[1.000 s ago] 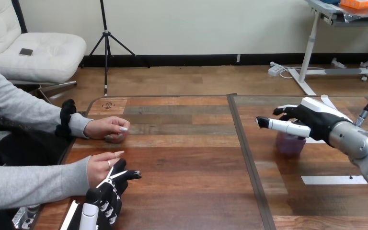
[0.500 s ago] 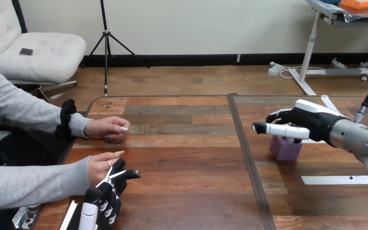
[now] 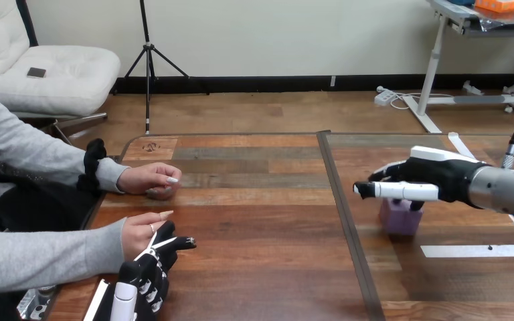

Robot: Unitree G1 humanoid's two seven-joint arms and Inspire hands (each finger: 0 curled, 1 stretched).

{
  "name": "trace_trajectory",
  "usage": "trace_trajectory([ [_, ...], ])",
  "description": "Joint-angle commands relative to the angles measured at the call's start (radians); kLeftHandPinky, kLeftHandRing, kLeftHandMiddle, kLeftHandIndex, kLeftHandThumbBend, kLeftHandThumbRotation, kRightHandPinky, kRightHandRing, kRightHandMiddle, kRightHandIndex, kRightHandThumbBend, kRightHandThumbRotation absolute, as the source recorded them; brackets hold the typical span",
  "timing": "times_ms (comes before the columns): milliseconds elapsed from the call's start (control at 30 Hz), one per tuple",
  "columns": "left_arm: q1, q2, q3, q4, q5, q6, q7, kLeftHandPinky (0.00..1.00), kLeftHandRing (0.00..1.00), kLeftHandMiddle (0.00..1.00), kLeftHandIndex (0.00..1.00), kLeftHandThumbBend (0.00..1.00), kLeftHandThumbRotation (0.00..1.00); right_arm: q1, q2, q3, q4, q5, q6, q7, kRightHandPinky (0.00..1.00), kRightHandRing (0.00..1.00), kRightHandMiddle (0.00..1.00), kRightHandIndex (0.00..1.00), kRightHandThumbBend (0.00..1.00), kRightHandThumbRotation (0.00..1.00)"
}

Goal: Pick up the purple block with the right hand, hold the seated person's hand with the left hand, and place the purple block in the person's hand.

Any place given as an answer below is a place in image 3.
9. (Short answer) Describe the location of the person's body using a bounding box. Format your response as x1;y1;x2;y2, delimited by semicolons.
0;138;104;321

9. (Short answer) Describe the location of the white desk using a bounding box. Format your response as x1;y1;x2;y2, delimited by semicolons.
400;0;514;134

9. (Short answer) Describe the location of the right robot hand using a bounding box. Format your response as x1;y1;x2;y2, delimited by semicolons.
352;145;491;212

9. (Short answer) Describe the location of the tangle of cables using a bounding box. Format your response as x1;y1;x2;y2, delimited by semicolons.
389;90;443;111

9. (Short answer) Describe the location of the white power strip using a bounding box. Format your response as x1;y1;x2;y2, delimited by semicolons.
373;86;396;107

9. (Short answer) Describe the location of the person's forearm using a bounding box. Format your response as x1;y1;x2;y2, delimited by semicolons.
0;73;130;195
0;217;128;296

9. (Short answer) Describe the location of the black tripod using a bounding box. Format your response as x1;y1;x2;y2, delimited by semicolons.
112;0;210;135

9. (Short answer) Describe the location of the purple block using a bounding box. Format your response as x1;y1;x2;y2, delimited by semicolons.
378;197;424;237

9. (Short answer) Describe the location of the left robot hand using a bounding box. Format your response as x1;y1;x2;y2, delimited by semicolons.
83;221;197;321

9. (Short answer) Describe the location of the person's hand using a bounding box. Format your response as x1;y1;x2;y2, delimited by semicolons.
116;162;183;201
120;209;175;262

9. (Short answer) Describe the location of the white cushioned chair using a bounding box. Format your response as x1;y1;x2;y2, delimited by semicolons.
0;0;122;145

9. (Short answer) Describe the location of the orange box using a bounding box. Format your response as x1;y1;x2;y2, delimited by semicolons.
475;0;514;13

